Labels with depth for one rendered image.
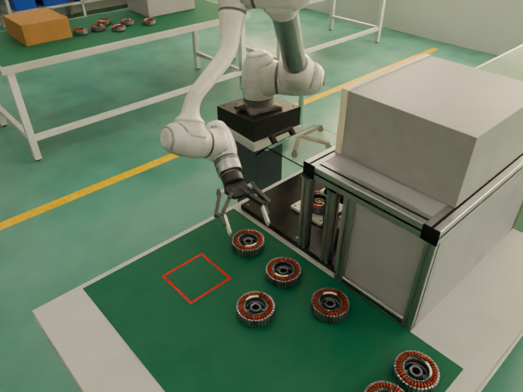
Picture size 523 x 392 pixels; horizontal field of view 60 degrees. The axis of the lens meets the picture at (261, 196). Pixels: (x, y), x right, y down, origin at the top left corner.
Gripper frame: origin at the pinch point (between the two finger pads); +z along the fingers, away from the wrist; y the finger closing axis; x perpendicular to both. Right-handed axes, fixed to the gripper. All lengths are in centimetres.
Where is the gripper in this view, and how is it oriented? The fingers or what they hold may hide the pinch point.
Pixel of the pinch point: (248, 226)
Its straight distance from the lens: 152.0
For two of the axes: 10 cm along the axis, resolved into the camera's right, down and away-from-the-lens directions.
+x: 1.7, -4.2, -8.9
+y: -9.3, 2.3, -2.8
